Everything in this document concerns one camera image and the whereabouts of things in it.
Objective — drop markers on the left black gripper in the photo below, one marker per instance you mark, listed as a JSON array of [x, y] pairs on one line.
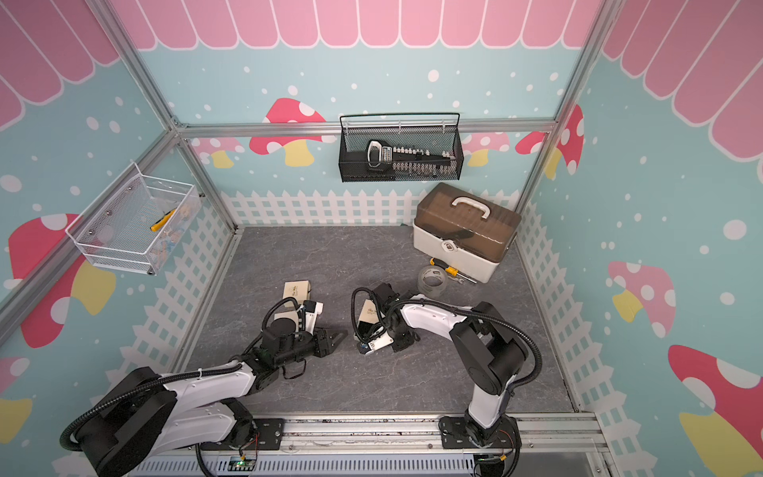
[[329, 338]]

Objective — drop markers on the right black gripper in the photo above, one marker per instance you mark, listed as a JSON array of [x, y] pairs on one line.
[[403, 343]]

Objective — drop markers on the cream tan-drawer jewelry box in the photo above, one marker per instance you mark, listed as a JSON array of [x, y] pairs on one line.
[[291, 308]]

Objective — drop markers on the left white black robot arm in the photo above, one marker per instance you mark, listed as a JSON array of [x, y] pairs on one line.
[[148, 413]]

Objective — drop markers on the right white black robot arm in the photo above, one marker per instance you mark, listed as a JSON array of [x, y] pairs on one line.
[[498, 356]]

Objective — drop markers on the clear tape roll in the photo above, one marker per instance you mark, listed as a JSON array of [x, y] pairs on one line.
[[432, 282]]

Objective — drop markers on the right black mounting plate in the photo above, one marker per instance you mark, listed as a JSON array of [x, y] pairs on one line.
[[462, 433]]

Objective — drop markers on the black mounting plate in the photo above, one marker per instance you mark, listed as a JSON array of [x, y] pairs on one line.
[[257, 434], [462, 433]]

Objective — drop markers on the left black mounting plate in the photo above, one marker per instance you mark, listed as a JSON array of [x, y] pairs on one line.
[[257, 434]]

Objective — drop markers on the brown lid white toolbox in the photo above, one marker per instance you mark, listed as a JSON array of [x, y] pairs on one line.
[[469, 233]]

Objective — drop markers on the small green circuit board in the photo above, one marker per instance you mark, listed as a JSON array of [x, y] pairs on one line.
[[242, 464]]

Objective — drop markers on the black socket bit set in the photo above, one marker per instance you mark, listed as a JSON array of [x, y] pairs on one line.
[[401, 162]]

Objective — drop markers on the yellow black utility knife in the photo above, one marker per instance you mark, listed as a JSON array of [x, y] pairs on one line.
[[160, 224]]

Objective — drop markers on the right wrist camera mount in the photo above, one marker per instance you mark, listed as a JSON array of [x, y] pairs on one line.
[[375, 344]]

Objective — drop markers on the black wire wall basket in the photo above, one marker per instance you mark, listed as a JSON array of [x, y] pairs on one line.
[[435, 131]]

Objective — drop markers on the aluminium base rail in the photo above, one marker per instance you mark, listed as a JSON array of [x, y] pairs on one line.
[[318, 444]]

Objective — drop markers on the white wire wall basket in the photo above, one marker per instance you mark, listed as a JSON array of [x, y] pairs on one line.
[[114, 232]]

